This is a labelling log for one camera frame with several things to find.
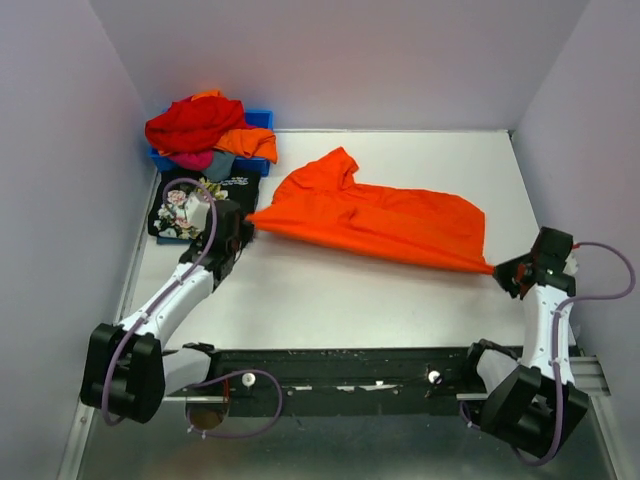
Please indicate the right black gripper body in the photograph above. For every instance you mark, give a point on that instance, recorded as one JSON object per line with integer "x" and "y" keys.
{"x": 511, "y": 270}

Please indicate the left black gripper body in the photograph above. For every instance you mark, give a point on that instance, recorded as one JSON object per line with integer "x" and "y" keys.
{"x": 232, "y": 249}

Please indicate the orange t-shirt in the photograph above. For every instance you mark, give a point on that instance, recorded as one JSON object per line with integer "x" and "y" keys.
{"x": 248, "y": 142}
{"x": 321, "y": 203}

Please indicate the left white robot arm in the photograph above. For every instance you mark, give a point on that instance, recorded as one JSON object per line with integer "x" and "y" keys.
{"x": 129, "y": 368}

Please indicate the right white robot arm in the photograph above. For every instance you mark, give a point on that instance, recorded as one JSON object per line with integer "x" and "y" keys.
{"x": 532, "y": 402}

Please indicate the grey-teal t-shirt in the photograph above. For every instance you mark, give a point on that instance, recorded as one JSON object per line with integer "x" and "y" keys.
{"x": 220, "y": 167}

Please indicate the black floral folded t-shirt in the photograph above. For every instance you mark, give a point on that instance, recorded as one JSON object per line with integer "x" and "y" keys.
{"x": 240, "y": 190}

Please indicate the pink t-shirt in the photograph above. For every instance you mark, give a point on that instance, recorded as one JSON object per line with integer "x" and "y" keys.
{"x": 193, "y": 161}

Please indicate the blue plastic bin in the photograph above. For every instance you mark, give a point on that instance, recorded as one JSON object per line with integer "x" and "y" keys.
{"x": 253, "y": 117}

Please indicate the red t-shirt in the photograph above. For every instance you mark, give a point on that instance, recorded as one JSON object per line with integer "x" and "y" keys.
{"x": 193, "y": 126}

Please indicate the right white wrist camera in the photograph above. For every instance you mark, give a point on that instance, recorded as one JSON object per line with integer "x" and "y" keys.
{"x": 571, "y": 264}

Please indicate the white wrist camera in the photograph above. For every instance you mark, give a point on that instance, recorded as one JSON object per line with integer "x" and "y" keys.
{"x": 196, "y": 211}
{"x": 571, "y": 264}

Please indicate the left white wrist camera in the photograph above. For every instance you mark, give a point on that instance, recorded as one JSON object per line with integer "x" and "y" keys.
{"x": 196, "y": 211}

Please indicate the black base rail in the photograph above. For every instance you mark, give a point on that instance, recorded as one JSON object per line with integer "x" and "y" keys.
{"x": 345, "y": 382}

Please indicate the aluminium extrusion frame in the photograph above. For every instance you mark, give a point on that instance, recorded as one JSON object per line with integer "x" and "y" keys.
{"x": 84, "y": 415}

